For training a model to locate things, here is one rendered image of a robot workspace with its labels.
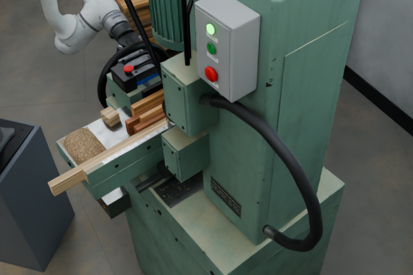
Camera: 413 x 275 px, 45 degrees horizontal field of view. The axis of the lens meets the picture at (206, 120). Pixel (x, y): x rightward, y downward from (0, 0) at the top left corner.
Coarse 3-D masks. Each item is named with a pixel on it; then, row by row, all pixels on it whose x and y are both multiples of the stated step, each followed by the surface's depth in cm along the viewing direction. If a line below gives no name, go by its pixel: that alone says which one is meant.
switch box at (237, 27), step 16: (208, 0) 81; (224, 0) 81; (208, 16) 79; (224, 16) 78; (240, 16) 78; (256, 16) 78; (224, 32) 78; (240, 32) 77; (256, 32) 80; (224, 48) 80; (240, 48) 80; (256, 48) 82; (208, 64) 87; (224, 64) 82; (240, 64) 82; (256, 64) 85; (224, 80) 85; (240, 80) 85; (256, 80) 88; (224, 96) 88; (240, 96) 88
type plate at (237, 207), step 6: (216, 186) 127; (216, 192) 129; (222, 192) 126; (222, 198) 127; (228, 198) 124; (228, 204) 126; (234, 204) 123; (234, 210) 125; (240, 210) 122; (240, 216) 123
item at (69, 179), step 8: (160, 120) 138; (136, 136) 134; (120, 144) 132; (104, 152) 130; (88, 160) 129; (80, 168) 127; (64, 176) 125; (72, 176) 126; (80, 176) 127; (56, 184) 124; (64, 184) 125; (72, 184) 127; (56, 192) 125
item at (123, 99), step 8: (112, 80) 148; (152, 80) 147; (112, 88) 151; (120, 88) 145; (112, 96) 155; (120, 96) 148; (128, 96) 143; (136, 96) 144; (120, 104) 152; (128, 104) 146
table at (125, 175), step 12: (120, 108) 148; (96, 120) 144; (120, 120) 144; (96, 132) 141; (108, 132) 141; (120, 132) 141; (60, 144) 138; (108, 144) 138; (156, 156) 137; (72, 168) 138; (132, 168) 134; (144, 168) 137; (84, 180) 131; (108, 180) 130; (120, 180) 133; (96, 192) 130; (108, 192) 133
